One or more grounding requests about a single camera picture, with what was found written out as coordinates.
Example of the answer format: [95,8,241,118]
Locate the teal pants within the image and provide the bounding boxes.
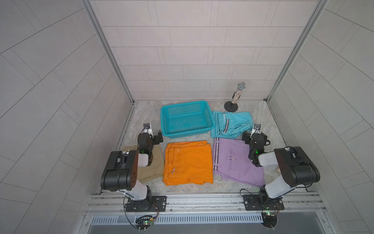
[211,111,254,139]

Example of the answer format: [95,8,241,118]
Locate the orange pants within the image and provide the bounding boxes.
[163,140,213,186]

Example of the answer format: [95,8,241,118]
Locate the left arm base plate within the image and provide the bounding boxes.
[125,196,167,212]

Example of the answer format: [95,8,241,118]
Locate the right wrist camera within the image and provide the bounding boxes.
[251,123,261,134]

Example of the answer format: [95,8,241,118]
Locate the glitter microphone on stand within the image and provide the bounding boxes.
[224,82,246,112]

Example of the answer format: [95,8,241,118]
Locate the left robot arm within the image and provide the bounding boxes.
[100,130,165,212]

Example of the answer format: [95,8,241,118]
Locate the circuit board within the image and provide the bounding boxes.
[261,213,278,229]
[135,215,155,232]

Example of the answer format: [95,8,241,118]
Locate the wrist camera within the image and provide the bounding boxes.
[142,123,153,135]
[251,123,261,134]

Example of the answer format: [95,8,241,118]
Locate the teal plastic basket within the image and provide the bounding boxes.
[160,100,214,138]

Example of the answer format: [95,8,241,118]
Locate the ventilation grille strip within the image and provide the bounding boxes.
[91,213,264,225]

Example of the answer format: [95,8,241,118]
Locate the left circuit board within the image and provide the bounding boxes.
[135,215,155,232]

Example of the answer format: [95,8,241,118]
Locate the khaki pants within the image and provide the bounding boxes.
[137,145,165,184]

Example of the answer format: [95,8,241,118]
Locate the right circuit board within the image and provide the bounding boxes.
[261,213,278,229]

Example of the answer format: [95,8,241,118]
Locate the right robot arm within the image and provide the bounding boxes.
[242,132,320,211]

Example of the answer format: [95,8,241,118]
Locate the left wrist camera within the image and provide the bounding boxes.
[142,123,153,135]

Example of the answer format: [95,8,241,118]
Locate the purple pants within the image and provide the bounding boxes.
[212,137,265,187]

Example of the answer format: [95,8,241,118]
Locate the aluminium mounting rail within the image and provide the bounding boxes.
[82,192,326,215]

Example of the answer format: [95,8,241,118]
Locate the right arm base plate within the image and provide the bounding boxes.
[242,194,284,212]

